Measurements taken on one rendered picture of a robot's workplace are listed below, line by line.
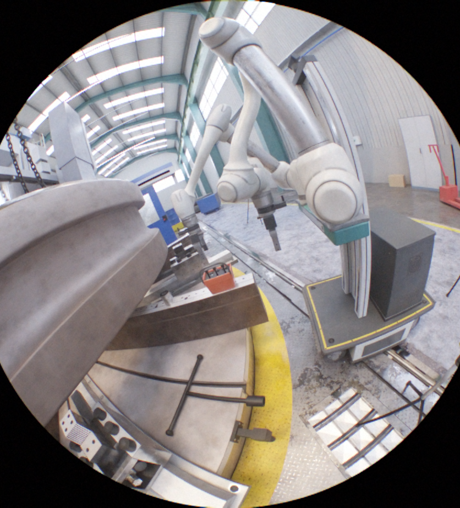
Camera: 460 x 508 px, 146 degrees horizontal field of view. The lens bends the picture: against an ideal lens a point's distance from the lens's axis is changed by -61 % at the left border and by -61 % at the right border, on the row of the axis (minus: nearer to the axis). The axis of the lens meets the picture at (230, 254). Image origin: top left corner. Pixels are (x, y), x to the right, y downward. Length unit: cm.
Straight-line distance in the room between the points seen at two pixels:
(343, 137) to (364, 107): 616
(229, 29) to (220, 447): 159
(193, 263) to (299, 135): 193
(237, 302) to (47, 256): 122
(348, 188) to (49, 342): 119
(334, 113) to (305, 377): 154
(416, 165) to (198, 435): 627
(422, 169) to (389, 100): 219
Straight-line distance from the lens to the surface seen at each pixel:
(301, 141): 50
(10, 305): 112
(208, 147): 102
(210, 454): 111
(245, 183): 58
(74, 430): 99
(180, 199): 96
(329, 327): 125
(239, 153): 60
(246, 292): 119
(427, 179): 589
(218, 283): 115
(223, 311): 129
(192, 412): 122
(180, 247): 225
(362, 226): 73
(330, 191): 42
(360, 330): 124
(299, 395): 138
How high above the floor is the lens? 131
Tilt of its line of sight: 21 degrees down
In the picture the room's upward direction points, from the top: 23 degrees counter-clockwise
